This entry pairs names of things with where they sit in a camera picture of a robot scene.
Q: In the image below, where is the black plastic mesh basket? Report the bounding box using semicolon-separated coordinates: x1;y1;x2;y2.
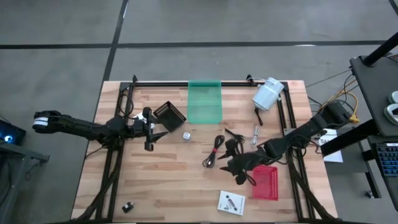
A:
152;100;187;133

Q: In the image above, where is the black aluminium table frame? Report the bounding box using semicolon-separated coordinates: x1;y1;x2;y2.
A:
73;74;338;223

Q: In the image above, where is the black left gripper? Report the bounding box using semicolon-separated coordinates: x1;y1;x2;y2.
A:
129;106;169;152

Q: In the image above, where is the black computer with blue light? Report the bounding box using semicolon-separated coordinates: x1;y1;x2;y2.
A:
0;119;27;146

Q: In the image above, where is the translucent green plastic bin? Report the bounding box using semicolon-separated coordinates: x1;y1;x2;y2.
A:
187;79;223;125

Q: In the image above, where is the white cable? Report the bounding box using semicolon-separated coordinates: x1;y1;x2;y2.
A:
250;125;261;148

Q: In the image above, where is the white paper sheet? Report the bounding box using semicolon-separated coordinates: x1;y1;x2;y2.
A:
317;128;344;164

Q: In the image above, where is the white cylindrical lamp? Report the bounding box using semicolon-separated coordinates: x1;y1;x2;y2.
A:
251;77;285;112

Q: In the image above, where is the black cable with red tie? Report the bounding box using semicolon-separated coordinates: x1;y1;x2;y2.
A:
201;134;226;169

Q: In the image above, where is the black keyboard with blue keys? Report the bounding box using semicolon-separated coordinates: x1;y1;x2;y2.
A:
375;142;398;178

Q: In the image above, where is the black diagonal pole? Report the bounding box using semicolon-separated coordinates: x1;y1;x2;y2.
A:
363;30;398;67

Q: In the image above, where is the red plastic mesh basket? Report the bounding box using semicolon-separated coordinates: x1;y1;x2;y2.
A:
252;164;279;201

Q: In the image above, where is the yellow cable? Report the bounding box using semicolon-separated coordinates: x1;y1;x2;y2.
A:
320;90;361;124

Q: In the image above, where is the black side desk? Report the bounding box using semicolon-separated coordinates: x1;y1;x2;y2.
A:
320;55;398;212

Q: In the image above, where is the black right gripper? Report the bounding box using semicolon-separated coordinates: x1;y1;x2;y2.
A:
217;139;272;186

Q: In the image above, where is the grey metal stand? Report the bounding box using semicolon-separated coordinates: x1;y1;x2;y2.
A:
0;142;50;224

